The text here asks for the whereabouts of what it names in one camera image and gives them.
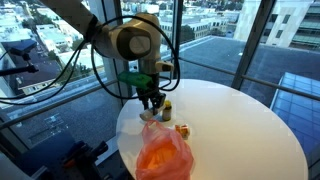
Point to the black camera on stand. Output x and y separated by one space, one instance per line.
21 48

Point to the orange plastic bag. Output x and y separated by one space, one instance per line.
165 156

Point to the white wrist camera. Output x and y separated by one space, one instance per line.
165 66

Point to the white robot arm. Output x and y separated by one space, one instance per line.
123 40

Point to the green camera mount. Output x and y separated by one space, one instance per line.
135 80

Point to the brown bottle with yellow cap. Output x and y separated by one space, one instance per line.
167 113

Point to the dark metal window railing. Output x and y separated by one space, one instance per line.
283 87

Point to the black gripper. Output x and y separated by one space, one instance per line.
151 91

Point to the white bottle with orange label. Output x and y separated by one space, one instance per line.
182 130

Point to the pale window handrail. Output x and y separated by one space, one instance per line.
66 100

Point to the dark blue equipment with clamp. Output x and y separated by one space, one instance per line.
60 156

